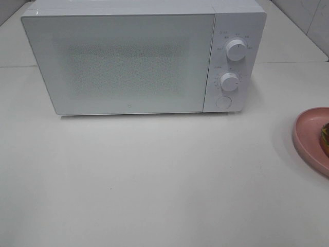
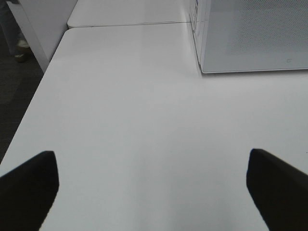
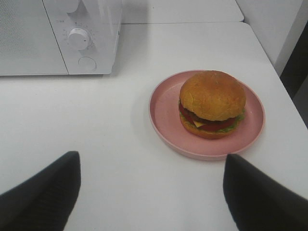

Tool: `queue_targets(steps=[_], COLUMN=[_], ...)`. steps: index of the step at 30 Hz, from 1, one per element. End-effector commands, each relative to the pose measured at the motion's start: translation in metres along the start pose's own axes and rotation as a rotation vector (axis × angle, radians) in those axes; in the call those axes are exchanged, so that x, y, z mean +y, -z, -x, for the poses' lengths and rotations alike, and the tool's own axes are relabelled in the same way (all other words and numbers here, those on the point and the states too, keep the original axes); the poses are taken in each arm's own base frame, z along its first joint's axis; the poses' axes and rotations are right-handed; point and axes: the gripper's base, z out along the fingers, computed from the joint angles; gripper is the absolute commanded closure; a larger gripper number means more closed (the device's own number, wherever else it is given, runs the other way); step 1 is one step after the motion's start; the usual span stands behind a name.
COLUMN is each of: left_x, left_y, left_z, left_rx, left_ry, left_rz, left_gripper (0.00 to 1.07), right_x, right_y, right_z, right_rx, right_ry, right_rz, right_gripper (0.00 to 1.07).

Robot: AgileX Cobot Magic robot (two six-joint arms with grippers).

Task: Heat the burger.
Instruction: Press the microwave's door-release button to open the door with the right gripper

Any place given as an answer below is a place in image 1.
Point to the round white door button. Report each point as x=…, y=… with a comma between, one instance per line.
x=224, y=102

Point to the white microwave door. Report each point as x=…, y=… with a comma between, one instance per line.
x=96, y=65

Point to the pink plate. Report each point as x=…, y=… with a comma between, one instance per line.
x=306, y=138

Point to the burger with lettuce and cheese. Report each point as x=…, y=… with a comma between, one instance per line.
x=324, y=139

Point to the lower white timer knob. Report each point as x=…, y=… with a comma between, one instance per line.
x=229, y=82

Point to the white microwave oven body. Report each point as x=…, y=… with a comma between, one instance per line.
x=232, y=20

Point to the upper white power knob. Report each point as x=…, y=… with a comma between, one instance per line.
x=236, y=49

